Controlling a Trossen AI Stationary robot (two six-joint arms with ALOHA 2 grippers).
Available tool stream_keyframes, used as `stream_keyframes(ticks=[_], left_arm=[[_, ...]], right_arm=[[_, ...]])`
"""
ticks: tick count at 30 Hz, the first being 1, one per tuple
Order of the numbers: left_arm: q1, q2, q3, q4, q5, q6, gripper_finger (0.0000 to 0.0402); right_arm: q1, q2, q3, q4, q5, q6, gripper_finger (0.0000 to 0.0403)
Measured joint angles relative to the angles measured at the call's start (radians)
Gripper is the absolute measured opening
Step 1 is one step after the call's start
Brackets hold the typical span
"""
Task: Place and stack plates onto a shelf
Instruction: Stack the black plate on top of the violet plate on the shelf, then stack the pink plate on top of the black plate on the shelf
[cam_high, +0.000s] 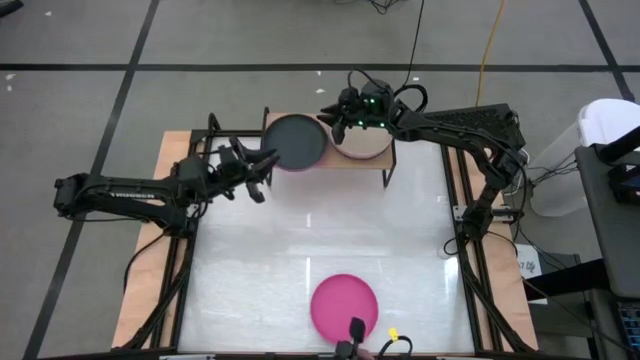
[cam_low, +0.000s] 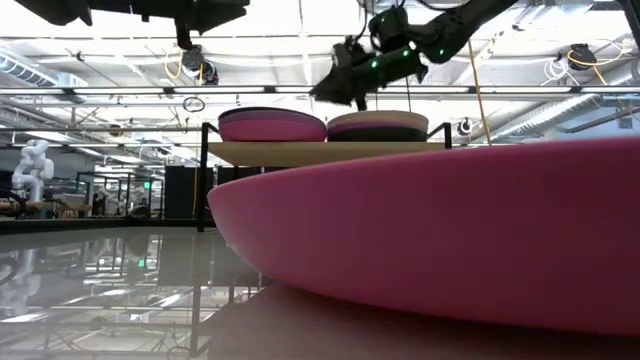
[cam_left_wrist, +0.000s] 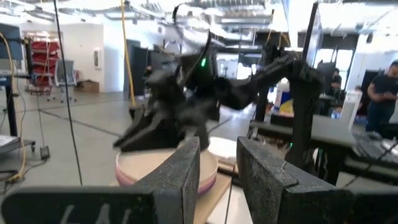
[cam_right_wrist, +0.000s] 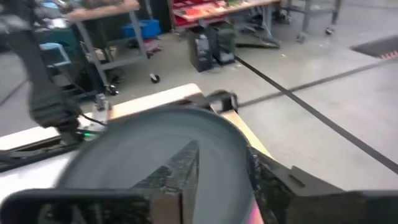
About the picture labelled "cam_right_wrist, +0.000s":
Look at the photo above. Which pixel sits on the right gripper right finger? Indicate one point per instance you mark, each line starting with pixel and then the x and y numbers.
pixel 270 183

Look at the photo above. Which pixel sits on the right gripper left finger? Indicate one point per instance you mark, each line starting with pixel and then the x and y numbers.
pixel 174 174

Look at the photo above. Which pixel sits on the dark grey plate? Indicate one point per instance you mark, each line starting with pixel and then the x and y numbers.
pixel 149 143

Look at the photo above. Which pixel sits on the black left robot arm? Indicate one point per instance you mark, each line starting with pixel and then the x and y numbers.
pixel 46 99

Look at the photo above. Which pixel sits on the black computer tower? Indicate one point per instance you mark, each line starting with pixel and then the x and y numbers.
pixel 224 43
pixel 200 53

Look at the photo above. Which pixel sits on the blue storage bin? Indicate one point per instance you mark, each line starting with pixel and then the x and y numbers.
pixel 146 28

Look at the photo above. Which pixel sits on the grey wheeled cart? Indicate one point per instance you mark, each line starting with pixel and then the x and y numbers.
pixel 308 18

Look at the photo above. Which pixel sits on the table with red bins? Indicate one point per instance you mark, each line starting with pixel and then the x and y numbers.
pixel 217 9

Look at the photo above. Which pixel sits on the black floor mat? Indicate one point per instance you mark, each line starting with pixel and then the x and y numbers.
pixel 373 46

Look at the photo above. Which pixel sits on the blue stool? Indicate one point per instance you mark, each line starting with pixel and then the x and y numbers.
pixel 54 46

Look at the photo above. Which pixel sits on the wooden top workbench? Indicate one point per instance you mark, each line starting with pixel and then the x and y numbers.
pixel 102 11

